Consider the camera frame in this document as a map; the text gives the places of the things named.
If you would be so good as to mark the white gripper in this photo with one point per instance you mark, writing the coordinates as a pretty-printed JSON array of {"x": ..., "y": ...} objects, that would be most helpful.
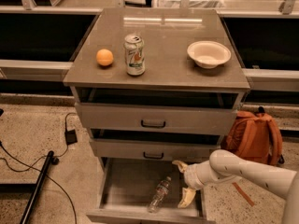
[{"x": 192, "y": 177}]

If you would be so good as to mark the clear plastic water bottle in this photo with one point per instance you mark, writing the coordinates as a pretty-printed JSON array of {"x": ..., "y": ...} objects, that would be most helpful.
[{"x": 162, "y": 190}]

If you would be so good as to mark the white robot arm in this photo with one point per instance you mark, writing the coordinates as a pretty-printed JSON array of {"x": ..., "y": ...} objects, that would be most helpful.
[{"x": 224, "y": 167}]

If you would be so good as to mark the bottom grey drawer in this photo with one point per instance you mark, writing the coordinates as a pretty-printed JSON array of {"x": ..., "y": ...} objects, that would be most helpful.
[{"x": 127, "y": 189}]

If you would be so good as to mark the grey drawer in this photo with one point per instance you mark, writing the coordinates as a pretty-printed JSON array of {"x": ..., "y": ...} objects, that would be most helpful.
[
  {"x": 157, "y": 111},
  {"x": 152, "y": 145},
  {"x": 127, "y": 189}
]

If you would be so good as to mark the middle grey drawer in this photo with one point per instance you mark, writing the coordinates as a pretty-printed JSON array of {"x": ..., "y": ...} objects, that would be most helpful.
[{"x": 152, "y": 145}]

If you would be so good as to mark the grey drawer cabinet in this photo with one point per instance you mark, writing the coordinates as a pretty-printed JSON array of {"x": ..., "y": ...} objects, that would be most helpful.
[{"x": 166, "y": 34}]

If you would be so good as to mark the top grey drawer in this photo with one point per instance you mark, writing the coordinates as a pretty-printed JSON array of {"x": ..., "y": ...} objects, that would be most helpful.
[{"x": 157, "y": 111}]

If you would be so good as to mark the orange backpack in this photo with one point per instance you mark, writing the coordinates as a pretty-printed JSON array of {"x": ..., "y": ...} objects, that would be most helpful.
[{"x": 255, "y": 137}]

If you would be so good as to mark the black power adapter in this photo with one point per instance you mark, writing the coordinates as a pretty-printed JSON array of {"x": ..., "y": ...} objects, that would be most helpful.
[{"x": 70, "y": 137}]

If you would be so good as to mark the white paper bowl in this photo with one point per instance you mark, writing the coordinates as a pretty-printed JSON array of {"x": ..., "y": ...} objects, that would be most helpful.
[{"x": 208, "y": 54}]

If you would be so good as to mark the green white soda can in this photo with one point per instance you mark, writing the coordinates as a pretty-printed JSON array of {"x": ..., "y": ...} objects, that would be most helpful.
[{"x": 134, "y": 55}]

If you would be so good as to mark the orange fruit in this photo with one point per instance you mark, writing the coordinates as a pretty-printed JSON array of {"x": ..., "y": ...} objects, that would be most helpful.
[{"x": 104, "y": 57}]

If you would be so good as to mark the black pole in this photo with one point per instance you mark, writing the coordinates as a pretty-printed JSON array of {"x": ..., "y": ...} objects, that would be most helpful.
[{"x": 37, "y": 188}]

